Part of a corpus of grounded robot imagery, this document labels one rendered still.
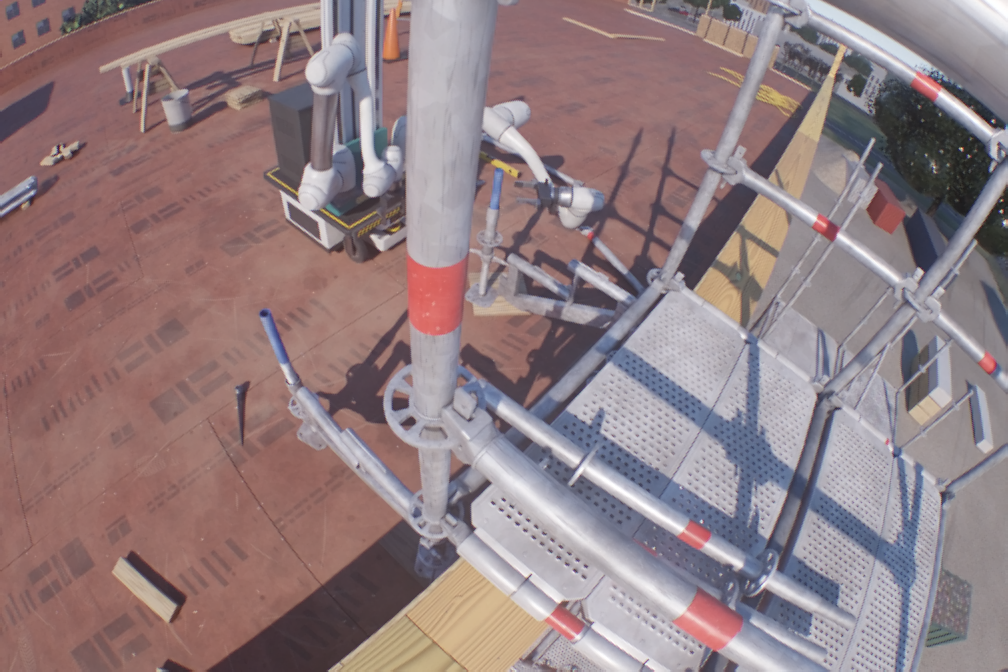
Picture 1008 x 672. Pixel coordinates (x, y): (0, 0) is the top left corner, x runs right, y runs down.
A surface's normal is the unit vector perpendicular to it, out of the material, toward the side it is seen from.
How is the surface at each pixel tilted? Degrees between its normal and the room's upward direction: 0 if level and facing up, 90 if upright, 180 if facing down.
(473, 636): 0
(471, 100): 90
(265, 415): 0
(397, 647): 0
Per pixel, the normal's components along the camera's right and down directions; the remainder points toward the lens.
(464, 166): 0.60, 0.63
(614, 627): 0.13, -0.69
